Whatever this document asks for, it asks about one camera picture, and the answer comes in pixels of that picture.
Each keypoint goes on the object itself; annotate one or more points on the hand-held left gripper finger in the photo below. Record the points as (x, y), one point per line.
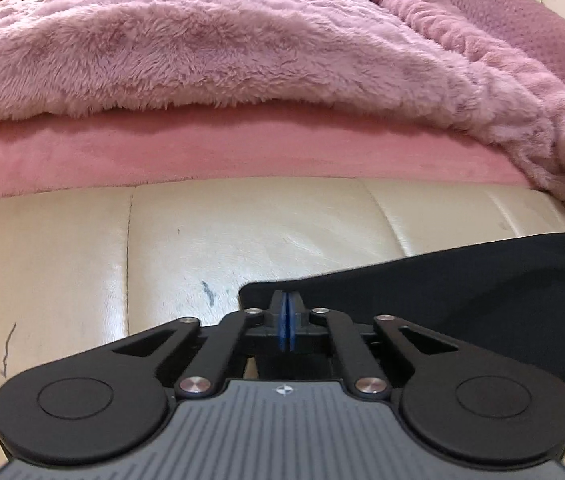
(282, 325)
(291, 325)

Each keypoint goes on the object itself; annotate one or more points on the black pants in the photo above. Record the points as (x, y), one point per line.
(487, 300)

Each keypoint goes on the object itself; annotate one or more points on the pink bed sheet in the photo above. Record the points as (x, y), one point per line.
(212, 152)

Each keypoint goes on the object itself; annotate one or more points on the pink fluffy blanket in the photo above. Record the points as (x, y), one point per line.
(212, 50)

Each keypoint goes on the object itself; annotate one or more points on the purple quilted headboard cover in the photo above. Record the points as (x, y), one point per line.
(527, 25)

